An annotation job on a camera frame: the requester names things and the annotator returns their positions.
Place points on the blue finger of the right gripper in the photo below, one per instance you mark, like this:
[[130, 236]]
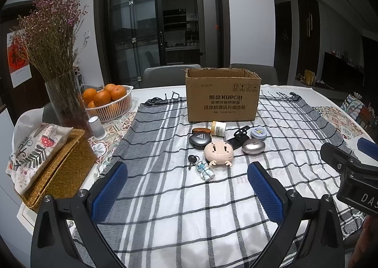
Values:
[[366, 146]]

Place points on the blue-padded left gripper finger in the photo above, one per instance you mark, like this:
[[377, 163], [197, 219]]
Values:
[[52, 243]]

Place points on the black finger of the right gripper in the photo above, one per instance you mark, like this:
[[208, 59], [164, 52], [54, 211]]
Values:
[[335, 157]]

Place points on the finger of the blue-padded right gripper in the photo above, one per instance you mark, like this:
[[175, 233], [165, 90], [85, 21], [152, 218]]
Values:
[[322, 244]]

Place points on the round blue tin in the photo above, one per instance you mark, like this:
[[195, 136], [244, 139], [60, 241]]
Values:
[[258, 132]]

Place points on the silver oval case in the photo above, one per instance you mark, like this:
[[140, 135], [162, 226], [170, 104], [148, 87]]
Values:
[[253, 146]]

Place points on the pink round doll head toy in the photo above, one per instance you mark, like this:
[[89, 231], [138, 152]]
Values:
[[219, 153]]

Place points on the small bottle tan cap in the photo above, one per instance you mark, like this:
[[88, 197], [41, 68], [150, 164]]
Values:
[[218, 128]]

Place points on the astronaut figure keychain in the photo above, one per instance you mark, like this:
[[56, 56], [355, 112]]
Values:
[[201, 166]]

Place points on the dark triangular case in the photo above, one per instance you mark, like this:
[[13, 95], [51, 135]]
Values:
[[200, 140]]

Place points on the brown wooden comb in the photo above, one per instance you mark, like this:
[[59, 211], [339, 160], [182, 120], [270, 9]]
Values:
[[201, 130]]

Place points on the person's right hand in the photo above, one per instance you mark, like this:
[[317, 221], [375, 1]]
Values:
[[368, 234]]

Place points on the tv bench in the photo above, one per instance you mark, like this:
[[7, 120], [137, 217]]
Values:
[[324, 90]]

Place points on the woven wicker basket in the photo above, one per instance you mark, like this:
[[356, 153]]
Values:
[[65, 173]]

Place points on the patterned cloth bag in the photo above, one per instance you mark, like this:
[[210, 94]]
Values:
[[34, 144]]

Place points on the patterned tile table mat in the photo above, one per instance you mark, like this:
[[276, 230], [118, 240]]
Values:
[[115, 130]]

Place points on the grey chair right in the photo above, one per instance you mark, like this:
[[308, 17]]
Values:
[[267, 74]]

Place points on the grey chair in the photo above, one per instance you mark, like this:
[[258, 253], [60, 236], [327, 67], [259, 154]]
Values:
[[267, 74], [169, 75]]

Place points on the grey plaid cloth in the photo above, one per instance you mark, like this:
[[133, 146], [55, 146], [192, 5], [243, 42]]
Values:
[[166, 215]]

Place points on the brown cardboard box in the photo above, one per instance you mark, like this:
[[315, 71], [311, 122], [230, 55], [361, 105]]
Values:
[[221, 94]]

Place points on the white fruit basket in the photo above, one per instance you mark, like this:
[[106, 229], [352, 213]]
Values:
[[114, 109]]

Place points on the glass vase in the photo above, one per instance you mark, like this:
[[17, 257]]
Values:
[[67, 102]]

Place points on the orange far left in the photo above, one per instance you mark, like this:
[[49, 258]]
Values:
[[88, 95]]

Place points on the orange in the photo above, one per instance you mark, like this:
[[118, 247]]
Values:
[[88, 95], [102, 98], [118, 92]]

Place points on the orange front left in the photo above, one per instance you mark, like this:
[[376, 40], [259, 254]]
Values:
[[102, 98]]

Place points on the orange top right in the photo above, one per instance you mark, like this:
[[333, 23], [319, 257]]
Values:
[[118, 92]]

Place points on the grey chair left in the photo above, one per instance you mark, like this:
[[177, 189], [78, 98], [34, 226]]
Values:
[[169, 75]]

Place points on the dried purple flowers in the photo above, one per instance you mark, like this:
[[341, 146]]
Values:
[[47, 36]]

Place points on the glass sliding door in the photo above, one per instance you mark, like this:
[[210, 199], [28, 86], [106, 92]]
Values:
[[134, 35]]

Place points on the red wall calendar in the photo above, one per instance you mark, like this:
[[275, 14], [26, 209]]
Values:
[[18, 64]]

